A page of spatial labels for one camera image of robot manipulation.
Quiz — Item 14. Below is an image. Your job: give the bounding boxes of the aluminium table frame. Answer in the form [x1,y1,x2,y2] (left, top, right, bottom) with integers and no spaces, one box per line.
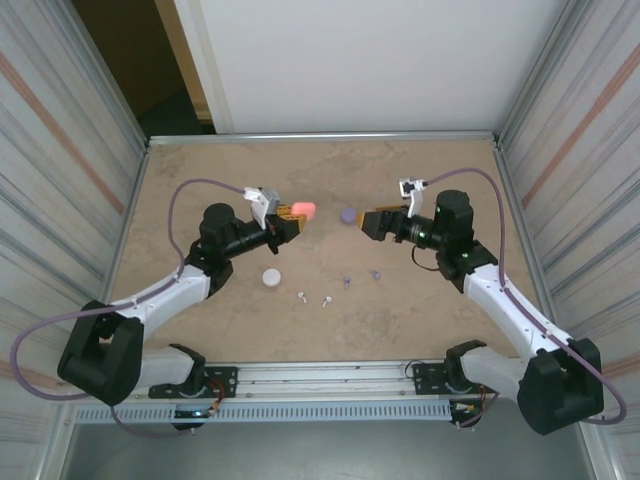
[89,130,569,362]

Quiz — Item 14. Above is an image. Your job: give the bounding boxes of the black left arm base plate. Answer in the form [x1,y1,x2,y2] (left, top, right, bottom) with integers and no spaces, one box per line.
[149,366,239,400]

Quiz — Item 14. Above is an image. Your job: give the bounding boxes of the red orange base wires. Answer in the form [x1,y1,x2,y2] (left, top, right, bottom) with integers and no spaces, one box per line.
[205,378,227,417]
[457,380,502,417]

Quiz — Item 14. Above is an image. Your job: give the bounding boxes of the beige door jamb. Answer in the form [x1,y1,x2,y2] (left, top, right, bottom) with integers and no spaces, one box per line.
[153,0,217,122]

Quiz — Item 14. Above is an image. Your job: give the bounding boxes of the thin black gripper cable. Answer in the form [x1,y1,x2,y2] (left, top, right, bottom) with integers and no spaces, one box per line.
[411,243,444,273]

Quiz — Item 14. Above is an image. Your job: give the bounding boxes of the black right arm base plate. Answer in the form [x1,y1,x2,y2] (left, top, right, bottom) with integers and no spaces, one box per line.
[407,362,501,399]

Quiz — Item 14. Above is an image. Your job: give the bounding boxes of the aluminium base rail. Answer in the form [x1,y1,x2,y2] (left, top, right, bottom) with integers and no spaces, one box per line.
[139,360,526,401]

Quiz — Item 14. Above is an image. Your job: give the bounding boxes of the white slotted cable duct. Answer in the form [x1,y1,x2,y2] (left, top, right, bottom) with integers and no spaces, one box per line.
[74,399,454,424]

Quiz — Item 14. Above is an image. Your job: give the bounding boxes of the aluminium corner post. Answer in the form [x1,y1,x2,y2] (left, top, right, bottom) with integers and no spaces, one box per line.
[492,0,596,151]
[47,0,151,154]

